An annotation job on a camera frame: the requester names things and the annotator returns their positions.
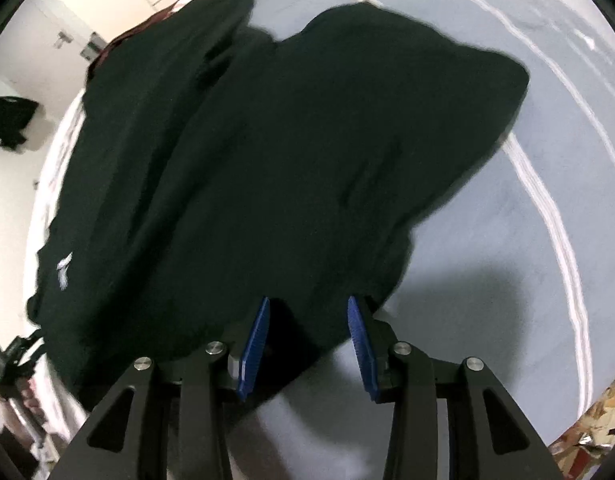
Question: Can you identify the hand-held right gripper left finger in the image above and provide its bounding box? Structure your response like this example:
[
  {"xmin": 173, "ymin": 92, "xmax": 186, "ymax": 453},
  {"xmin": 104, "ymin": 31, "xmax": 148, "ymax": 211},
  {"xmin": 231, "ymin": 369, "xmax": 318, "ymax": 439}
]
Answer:
[{"xmin": 47, "ymin": 296, "xmax": 273, "ymax": 480}]

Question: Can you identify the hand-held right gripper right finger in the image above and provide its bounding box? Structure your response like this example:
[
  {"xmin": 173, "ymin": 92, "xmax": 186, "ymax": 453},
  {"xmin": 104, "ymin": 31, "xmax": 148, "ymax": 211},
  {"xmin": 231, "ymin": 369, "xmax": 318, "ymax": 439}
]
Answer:
[{"xmin": 347, "ymin": 295, "xmax": 565, "ymax": 480}]

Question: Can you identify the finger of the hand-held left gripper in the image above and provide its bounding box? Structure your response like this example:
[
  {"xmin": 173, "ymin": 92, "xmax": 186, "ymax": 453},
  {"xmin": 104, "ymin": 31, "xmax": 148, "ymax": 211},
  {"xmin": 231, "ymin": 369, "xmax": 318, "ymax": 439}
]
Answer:
[{"xmin": 0, "ymin": 331, "xmax": 45, "ymax": 386}]

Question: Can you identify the black printed t-shirt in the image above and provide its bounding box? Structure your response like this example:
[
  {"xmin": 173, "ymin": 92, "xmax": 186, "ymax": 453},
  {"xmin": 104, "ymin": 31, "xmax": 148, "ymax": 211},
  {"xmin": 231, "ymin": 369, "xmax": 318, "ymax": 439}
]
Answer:
[{"xmin": 26, "ymin": 0, "xmax": 531, "ymax": 411}]

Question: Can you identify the striped star bed sheet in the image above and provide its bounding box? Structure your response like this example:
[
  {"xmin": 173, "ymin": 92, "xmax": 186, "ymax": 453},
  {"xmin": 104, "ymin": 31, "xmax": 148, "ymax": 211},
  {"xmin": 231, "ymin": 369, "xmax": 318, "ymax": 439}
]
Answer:
[{"xmin": 22, "ymin": 0, "xmax": 615, "ymax": 480}]

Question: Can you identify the black hanging jacket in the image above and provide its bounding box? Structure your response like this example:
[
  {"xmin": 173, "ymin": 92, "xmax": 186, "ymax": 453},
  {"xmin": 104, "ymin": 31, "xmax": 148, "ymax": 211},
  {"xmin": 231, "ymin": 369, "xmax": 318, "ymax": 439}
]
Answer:
[{"xmin": 0, "ymin": 89, "xmax": 40, "ymax": 151}]

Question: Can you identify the colourful printed box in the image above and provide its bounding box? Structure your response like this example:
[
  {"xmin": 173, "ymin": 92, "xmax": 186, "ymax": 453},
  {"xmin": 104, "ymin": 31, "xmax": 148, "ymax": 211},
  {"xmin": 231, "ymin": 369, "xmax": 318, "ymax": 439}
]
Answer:
[{"xmin": 547, "ymin": 360, "xmax": 615, "ymax": 466}]

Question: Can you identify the grey suitcase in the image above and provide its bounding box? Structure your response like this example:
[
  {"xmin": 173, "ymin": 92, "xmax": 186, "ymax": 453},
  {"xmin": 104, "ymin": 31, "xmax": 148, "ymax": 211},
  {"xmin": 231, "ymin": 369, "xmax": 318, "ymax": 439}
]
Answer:
[{"xmin": 80, "ymin": 32, "xmax": 105, "ymax": 61}]

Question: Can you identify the maroon garment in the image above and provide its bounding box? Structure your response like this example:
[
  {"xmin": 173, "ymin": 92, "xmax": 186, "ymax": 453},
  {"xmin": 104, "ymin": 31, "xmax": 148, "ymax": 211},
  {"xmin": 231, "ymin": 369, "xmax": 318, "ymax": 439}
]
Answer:
[{"xmin": 87, "ymin": 0, "xmax": 223, "ymax": 76}]

